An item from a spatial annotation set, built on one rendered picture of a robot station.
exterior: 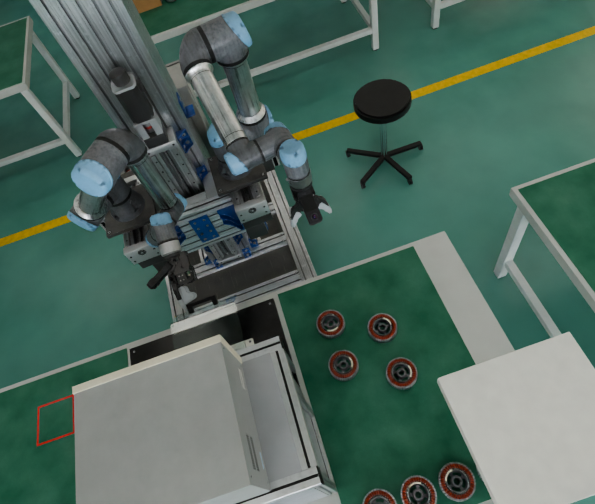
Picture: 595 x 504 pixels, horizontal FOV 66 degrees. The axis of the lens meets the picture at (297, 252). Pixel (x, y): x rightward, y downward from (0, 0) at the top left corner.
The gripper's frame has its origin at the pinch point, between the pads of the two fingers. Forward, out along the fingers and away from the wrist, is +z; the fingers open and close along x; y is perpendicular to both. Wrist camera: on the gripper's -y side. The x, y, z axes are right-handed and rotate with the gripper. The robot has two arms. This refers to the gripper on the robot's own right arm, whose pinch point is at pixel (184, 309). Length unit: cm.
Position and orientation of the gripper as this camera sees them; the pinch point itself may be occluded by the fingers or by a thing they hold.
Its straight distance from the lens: 170.6
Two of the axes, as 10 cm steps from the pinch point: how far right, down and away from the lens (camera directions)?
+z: 3.3, 9.4, -0.5
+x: 0.2, 0.4, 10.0
